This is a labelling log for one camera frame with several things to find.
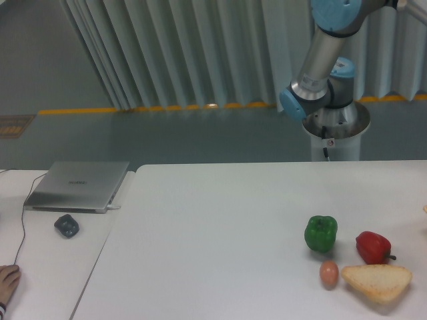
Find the person's bare hand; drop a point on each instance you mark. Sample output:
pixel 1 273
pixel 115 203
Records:
pixel 10 276

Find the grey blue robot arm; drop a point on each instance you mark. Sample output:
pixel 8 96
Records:
pixel 317 84

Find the green bell pepper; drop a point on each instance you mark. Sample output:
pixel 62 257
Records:
pixel 320 233

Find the red bell pepper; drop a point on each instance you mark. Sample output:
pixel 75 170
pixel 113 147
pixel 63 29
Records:
pixel 374 248

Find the striped sleeve cuff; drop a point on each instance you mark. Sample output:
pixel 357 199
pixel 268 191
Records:
pixel 3 309

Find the small black plastic tray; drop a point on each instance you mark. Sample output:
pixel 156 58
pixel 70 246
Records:
pixel 67 226

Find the silver closed laptop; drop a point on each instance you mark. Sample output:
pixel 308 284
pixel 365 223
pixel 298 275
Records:
pixel 78 187

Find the white usb plug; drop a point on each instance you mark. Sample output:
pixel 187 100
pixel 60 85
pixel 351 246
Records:
pixel 112 207

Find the white pleated curtain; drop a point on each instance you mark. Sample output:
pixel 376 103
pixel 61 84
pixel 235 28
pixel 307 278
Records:
pixel 164 54

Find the brown egg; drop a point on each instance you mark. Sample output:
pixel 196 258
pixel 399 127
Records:
pixel 329 273

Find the slice of toasted bread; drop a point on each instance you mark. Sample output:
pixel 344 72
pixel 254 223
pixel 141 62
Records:
pixel 379 283

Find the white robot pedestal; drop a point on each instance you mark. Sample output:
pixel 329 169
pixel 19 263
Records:
pixel 336 134

